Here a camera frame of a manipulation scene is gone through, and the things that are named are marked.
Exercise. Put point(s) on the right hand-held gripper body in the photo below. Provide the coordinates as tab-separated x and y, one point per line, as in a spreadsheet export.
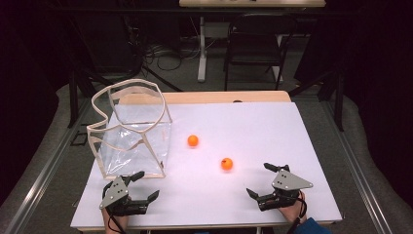
289	182

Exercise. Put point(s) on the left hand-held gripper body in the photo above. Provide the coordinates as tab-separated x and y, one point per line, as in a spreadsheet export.
113	193

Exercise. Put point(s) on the clear bag with beige trim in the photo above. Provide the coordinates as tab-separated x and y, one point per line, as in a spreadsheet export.
130	152

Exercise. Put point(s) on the orange ball with dark mark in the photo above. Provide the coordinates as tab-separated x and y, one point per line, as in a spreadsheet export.
226	163

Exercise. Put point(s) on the plain orange ball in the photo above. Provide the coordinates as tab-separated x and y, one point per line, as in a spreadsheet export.
193	140

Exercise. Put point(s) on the person's left hand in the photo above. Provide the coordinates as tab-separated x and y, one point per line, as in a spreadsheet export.
117	222

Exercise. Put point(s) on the person's right hand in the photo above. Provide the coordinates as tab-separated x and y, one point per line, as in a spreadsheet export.
295	211

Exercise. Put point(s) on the white board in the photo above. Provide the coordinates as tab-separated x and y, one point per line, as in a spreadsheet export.
211	195

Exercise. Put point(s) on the black metal stand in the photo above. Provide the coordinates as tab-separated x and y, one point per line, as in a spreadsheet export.
339	104
73	97

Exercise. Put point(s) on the black tripod leg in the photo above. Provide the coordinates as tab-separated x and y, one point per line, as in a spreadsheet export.
162	79

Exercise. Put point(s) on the black chair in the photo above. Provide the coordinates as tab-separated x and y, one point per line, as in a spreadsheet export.
253	45

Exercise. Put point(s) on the white-legged desk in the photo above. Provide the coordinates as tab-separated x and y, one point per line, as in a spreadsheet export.
202	65

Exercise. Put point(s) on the small black floor frame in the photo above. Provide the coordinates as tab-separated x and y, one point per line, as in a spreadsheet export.
79	138

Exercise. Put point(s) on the grey metal floor rail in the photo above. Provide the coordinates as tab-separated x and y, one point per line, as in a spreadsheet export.
42	175
360	175

